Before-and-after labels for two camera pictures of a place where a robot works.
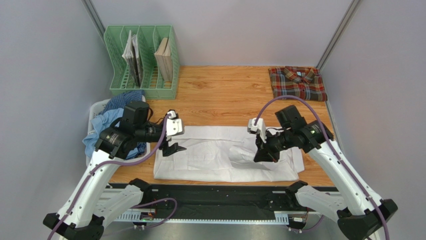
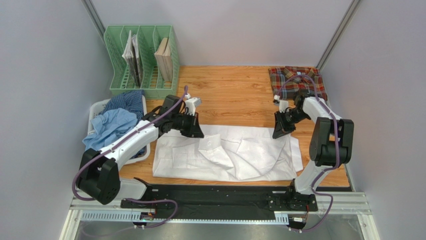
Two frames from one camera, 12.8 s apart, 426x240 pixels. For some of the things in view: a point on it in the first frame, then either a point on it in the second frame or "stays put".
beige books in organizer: (163, 55) stays put
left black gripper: (167, 150) -> (194, 130)
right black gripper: (263, 146) -> (282, 121)
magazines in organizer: (132, 55) stays put
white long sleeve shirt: (224, 154) stays put
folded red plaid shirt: (305, 82) stays put
